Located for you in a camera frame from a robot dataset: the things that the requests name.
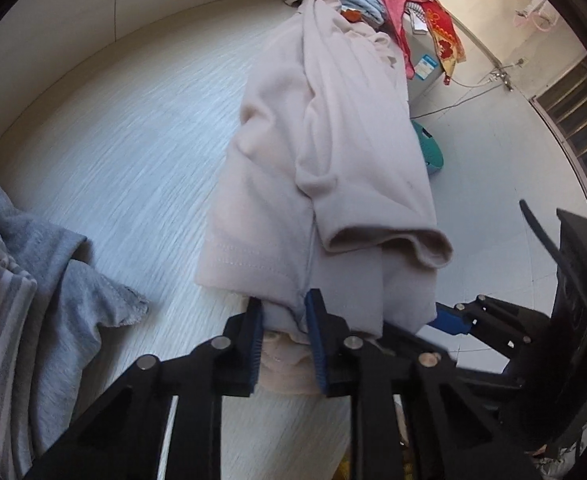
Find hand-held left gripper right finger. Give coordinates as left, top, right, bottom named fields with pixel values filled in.
left=303, top=288, right=539, bottom=480

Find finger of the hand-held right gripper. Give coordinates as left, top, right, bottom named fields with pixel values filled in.
left=433, top=294, right=554, bottom=361

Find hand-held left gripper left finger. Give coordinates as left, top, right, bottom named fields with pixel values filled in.
left=23, top=297, right=265, bottom=480

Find beige pants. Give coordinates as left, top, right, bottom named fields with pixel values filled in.
left=196, top=0, right=454, bottom=394

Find teal plastic basket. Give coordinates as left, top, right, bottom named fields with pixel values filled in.
left=411, top=119, right=447, bottom=177

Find stack of folded clothes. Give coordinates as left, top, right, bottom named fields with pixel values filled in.
left=0, top=165, right=152, bottom=480

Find white appliance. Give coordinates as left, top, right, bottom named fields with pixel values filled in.
left=403, top=25, right=449, bottom=124

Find dark slatted door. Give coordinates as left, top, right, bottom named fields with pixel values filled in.
left=531, top=55, right=587, bottom=187

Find metal faucet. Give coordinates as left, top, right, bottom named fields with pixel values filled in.
left=491, top=60, right=525, bottom=91

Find red floral printed blanket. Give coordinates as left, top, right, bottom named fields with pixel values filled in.
left=421, top=0, right=467, bottom=86

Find grey striped garment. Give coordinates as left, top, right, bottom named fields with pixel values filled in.
left=406, top=2, right=427, bottom=31

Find pink hanger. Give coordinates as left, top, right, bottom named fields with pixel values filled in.
left=513, top=7, right=559, bottom=31

